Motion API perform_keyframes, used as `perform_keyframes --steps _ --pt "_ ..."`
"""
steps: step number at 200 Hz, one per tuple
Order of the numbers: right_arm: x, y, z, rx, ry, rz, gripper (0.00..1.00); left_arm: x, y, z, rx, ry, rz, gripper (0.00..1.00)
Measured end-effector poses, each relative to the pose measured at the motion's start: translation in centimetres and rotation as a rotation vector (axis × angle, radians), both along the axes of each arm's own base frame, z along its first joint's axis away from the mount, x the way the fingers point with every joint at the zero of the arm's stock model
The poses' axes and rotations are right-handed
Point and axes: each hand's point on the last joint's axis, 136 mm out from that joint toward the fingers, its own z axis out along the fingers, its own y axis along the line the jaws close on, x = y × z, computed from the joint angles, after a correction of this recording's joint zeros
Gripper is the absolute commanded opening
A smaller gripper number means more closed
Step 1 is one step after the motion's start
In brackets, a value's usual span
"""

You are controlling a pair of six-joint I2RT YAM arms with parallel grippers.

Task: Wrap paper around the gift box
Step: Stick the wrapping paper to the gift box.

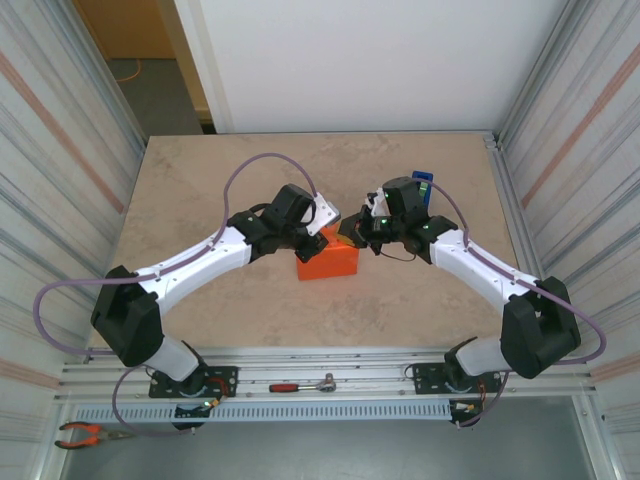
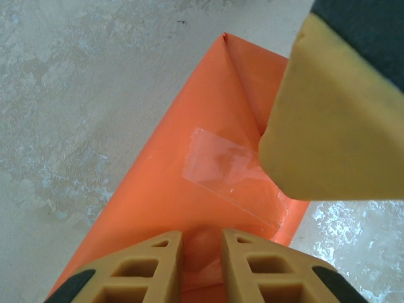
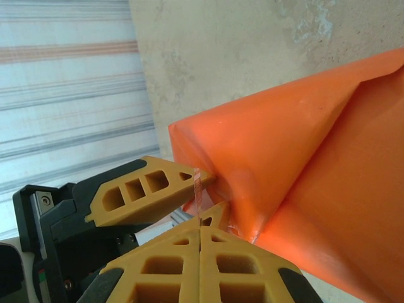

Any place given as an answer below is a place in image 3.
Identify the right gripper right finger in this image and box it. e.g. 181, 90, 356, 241
199, 225, 323, 303

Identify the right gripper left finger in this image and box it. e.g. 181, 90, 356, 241
75, 225, 201, 303

